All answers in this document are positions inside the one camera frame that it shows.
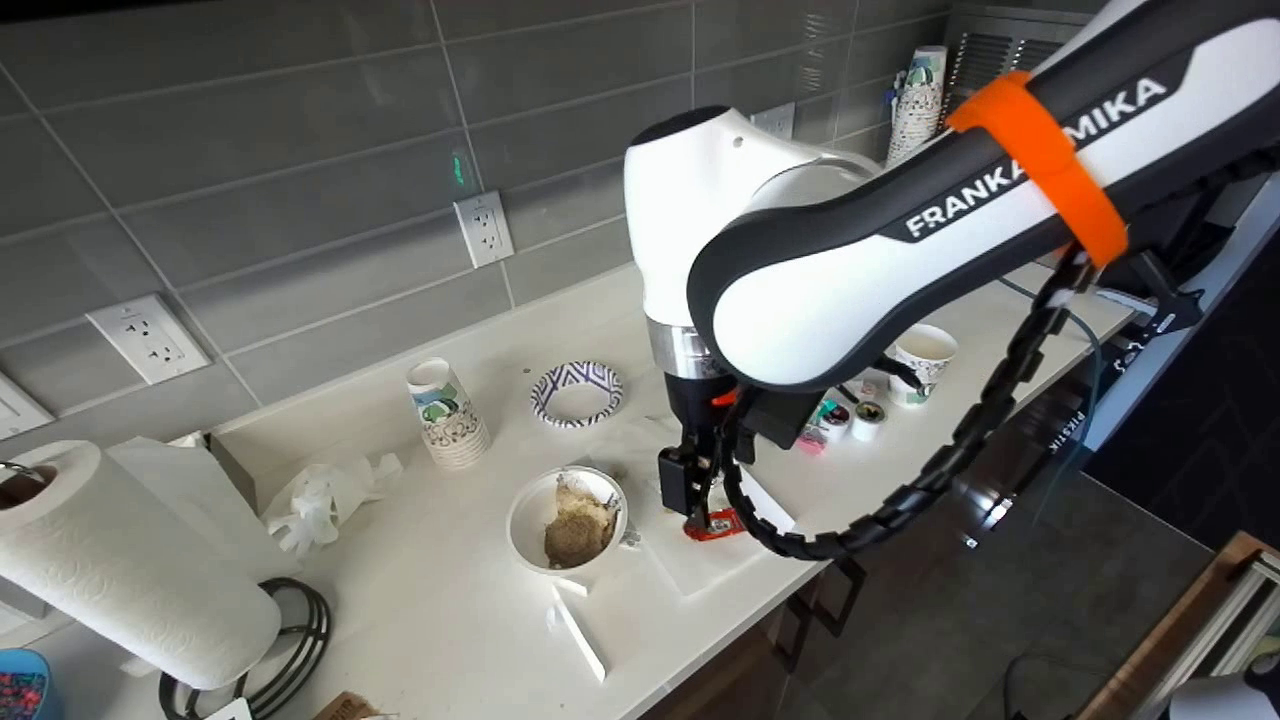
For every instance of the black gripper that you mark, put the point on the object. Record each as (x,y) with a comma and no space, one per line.
(690,460)

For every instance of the red ketchup sachet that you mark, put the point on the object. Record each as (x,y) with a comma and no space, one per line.
(720,529)

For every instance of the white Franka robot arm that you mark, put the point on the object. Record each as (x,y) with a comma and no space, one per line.
(803,307)

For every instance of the white rectangular tray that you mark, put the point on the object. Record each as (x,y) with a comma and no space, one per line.
(725,567)

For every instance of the brown stained paper filter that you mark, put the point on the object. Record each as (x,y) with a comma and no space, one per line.
(581,521)

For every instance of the green-lid coffee pod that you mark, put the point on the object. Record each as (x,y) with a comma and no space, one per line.
(834,419)

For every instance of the white plastic strip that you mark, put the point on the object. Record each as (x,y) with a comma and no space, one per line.
(581,635)

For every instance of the white coffee pod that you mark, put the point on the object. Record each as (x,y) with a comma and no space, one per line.
(869,422)

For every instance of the blue patterned small bowl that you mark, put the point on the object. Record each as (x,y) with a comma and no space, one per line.
(576,392)

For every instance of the small printed paper cup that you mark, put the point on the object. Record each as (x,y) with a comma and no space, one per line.
(444,419)

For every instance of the crumpled clear plastic bag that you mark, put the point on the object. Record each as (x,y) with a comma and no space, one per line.
(324,502)

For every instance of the robot mounting table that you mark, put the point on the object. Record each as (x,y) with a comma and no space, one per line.
(1133,372)

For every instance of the tall paper cup stack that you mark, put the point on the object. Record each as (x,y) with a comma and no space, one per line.
(916,93)

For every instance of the paper towel roll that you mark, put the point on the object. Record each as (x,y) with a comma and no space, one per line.
(120,575)

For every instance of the blue patterned dish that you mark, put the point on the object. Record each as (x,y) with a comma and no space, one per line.
(21,684)

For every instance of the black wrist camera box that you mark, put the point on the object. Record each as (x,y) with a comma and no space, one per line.
(772,422)

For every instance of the white wall outlet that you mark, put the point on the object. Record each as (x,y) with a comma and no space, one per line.
(147,339)
(483,230)

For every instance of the wooden furniture frame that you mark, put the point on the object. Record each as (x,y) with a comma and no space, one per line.
(1172,625)

